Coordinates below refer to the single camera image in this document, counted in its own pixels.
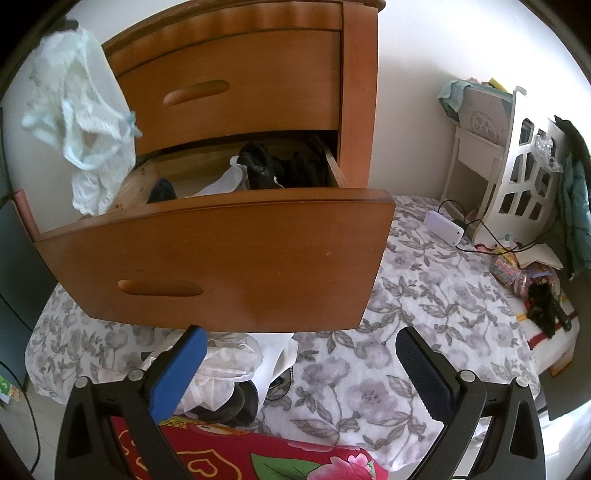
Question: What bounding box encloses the deep wooden drawer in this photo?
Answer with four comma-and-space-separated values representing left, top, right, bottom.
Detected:
34, 130, 397, 334

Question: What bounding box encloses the colourful cube package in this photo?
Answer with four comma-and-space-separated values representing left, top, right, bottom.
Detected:
490, 256, 532, 296

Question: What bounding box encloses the clear plastic bag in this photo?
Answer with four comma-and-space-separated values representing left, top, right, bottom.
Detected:
533, 136, 564, 174

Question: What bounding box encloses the white plastic box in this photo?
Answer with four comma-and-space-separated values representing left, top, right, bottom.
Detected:
425, 211, 465, 247

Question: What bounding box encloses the black toy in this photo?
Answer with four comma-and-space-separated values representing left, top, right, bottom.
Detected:
526, 281, 571, 337

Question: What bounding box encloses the red floral blanket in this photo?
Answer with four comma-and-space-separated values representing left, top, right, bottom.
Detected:
113, 415, 389, 480

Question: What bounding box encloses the small white cabinet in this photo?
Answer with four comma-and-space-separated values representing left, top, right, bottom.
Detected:
441, 88, 515, 217

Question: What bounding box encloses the teal cloth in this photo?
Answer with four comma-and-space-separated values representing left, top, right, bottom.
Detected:
438, 79, 472, 123

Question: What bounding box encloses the black lace underwear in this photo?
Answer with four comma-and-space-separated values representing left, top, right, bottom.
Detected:
238, 138, 331, 190

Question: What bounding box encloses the pink board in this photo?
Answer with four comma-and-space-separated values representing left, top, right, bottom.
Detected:
13, 189, 38, 241

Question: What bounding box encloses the grey printed box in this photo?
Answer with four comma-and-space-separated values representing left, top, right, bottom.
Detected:
457, 88, 513, 144

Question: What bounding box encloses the dark sock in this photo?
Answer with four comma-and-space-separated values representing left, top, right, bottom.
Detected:
147, 179, 177, 204

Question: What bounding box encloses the pile of clothes on bed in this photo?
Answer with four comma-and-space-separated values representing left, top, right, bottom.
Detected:
99, 330, 298, 416

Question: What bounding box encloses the shallow wooden drawer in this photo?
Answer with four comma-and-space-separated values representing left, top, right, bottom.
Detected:
115, 30, 343, 155

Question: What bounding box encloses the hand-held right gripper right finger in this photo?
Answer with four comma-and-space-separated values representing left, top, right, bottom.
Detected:
396, 326, 548, 480

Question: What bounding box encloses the green packet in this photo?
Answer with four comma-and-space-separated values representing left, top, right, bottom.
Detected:
0, 374, 21, 402

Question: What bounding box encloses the teal jacket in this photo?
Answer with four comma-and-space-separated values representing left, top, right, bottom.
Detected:
554, 115, 591, 280

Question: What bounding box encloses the beige notebook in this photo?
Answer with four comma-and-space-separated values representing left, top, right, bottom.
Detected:
515, 244, 564, 271

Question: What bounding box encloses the black cable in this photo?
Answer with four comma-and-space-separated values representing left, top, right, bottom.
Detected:
436, 199, 555, 252

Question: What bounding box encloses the grey sock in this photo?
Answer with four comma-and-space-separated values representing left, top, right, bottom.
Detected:
203, 383, 259, 428

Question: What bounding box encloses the white cutout rack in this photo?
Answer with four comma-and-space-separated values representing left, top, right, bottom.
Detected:
473, 85, 561, 247

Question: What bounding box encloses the white lace underwear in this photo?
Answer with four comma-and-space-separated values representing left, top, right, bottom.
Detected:
22, 18, 143, 217

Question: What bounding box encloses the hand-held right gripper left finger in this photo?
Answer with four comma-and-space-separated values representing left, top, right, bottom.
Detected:
54, 324, 208, 480

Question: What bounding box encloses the striped knit mat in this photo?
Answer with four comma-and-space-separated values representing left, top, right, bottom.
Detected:
526, 309, 580, 374

